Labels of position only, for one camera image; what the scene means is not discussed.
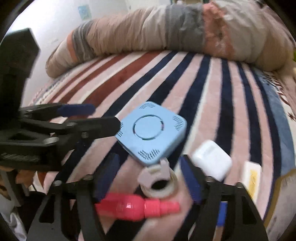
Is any white box yellow label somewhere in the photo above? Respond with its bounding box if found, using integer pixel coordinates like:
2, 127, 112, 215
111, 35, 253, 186
241, 161, 262, 203

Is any pink plastic bottle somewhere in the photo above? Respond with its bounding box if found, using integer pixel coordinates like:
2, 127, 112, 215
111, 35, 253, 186
95, 193, 181, 221

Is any white earbuds case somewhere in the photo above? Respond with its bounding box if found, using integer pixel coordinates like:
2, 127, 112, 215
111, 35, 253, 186
192, 140, 232, 182

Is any clear tape roll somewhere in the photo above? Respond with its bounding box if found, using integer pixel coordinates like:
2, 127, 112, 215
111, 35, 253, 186
137, 158, 178, 199

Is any light blue square device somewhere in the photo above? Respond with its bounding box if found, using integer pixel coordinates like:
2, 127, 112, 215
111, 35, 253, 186
115, 101, 187, 166

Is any brown cardboard box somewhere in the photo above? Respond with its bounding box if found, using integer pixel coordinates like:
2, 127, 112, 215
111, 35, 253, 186
264, 169, 295, 240

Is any striped fleece blanket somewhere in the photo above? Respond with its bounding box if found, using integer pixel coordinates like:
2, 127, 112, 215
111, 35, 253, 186
32, 51, 295, 240

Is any rolled pink grey duvet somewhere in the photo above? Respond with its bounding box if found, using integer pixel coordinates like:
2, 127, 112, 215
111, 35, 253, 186
46, 1, 295, 78

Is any blue wall poster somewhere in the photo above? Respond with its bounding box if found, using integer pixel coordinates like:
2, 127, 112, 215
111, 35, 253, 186
78, 4, 92, 21

